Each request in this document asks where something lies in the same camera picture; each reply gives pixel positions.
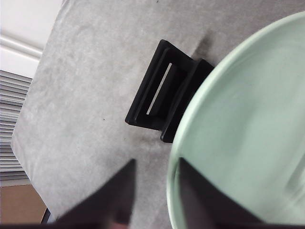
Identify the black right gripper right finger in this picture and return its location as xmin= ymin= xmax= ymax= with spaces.
xmin=179 ymin=157 xmax=261 ymax=225

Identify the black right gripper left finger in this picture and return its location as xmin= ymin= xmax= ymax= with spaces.
xmin=54 ymin=159 xmax=136 ymax=225

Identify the pale green plate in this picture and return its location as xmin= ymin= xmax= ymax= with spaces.
xmin=166 ymin=10 xmax=305 ymax=229

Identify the black plastic plate rack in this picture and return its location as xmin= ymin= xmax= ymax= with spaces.
xmin=125 ymin=39 xmax=215 ymax=144

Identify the brown cardboard box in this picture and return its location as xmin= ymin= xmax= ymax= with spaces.
xmin=0 ymin=184 xmax=48 ymax=224

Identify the grey slatted blind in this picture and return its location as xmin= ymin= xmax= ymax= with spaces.
xmin=0 ymin=70 xmax=33 ymax=182

